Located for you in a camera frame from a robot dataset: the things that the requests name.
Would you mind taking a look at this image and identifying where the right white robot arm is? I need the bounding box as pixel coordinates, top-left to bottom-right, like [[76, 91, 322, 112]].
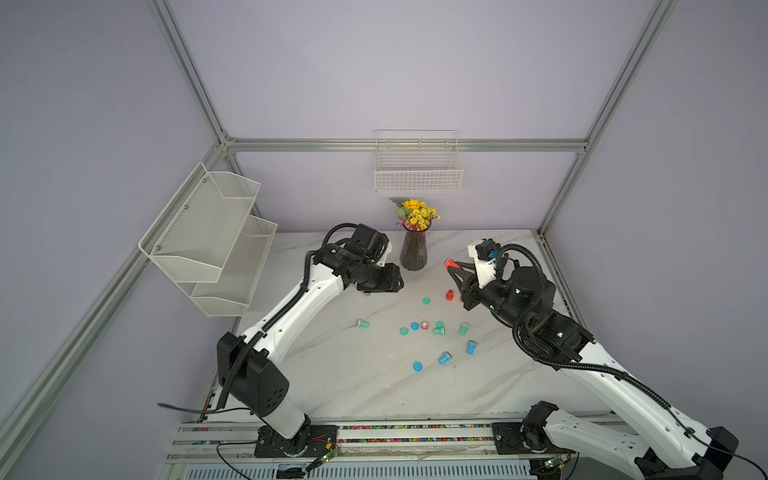
[[445, 239, 739, 479]]

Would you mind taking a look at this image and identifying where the upper white mesh shelf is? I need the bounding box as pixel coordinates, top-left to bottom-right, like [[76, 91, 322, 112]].
[[138, 163, 260, 283]]

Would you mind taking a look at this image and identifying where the white wire wall basket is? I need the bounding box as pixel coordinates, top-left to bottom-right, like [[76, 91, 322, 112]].
[[374, 129, 464, 194]]

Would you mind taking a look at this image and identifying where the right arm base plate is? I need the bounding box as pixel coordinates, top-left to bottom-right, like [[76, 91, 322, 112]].
[[491, 422, 572, 455]]

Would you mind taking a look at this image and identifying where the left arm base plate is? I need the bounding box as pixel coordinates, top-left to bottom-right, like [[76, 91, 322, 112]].
[[254, 424, 339, 458]]

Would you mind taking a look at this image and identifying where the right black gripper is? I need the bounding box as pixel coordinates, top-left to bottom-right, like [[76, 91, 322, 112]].
[[450, 262, 532, 333]]

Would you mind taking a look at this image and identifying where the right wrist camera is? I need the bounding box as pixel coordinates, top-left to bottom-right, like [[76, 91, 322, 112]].
[[467, 239, 501, 288]]

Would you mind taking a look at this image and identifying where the dark glass vase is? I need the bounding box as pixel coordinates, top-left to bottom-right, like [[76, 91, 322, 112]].
[[400, 230, 428, 271]]

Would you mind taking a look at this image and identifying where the yellow flower bouquet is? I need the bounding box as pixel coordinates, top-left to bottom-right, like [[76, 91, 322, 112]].
[[391, 198, 441, 232]]

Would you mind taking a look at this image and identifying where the lower white mesh shelf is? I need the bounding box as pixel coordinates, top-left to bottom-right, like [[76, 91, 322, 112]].
[[191, 215, 278, 317]]

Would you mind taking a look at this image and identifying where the white mesh shelf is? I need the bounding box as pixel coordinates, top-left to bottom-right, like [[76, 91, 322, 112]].
[[191, 215, 278, 317], [138, 163, 260, 283]]

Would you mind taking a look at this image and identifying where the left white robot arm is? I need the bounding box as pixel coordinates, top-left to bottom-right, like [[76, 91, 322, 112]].
[[209, 223, 404, 450]]

